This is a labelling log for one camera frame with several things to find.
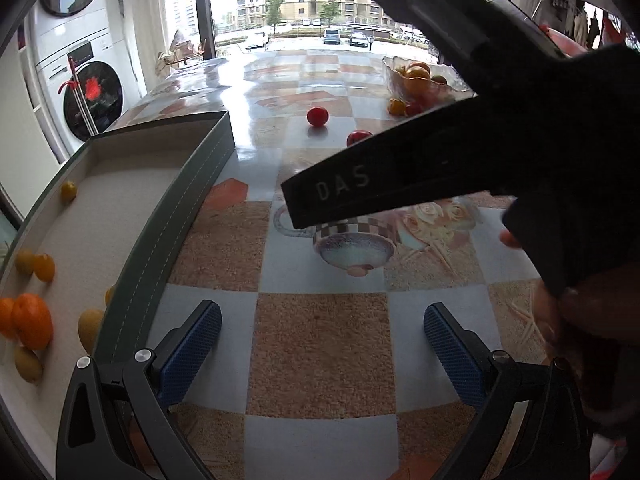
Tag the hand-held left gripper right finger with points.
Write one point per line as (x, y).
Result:
(452, 350)

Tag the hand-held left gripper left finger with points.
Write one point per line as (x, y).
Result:
(192, 350)

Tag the yellow-green round fruit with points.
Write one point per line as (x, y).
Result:
(27, 364)
(110, 295)
(90, 330)

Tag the red cherry tomato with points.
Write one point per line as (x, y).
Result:
(317, 116)
(358, 137)
(413, 109)

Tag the grey tray with white lining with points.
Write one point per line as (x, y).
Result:
(100, 220)

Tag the large orange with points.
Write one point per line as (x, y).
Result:
(32, 321)

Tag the orange-yellow cherry tomato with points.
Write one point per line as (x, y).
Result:
(44, 267)

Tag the yellow cherry tomato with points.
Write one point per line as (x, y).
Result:
(68, 191)
(24, 262)
(396, 106)

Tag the person's right hand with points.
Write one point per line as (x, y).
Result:
(590, 320)

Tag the green fruit in glass bowl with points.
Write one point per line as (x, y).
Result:
(439, 80)

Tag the orange in glass bowl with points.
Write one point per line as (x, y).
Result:
(417, 82)

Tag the red plastic basin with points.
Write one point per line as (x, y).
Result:
(570, 45)

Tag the clear glass fruit bowl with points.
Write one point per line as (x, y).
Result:
(395, 77)

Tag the checkered printed tablecloth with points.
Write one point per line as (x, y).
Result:
(320, 350)

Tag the hanging clothes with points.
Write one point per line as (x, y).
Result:
(585, 20)

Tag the grey parked car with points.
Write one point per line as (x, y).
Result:
(358, 39)

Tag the small orange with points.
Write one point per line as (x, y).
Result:
(6, 317)

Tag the blue parked van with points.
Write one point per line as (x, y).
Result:
(331, 36)

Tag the white parked car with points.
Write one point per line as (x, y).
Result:
(256, 39)

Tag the white pole with red hook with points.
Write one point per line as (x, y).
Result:
(75, 85)

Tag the white front-load washing machine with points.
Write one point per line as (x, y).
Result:
(55, 75)

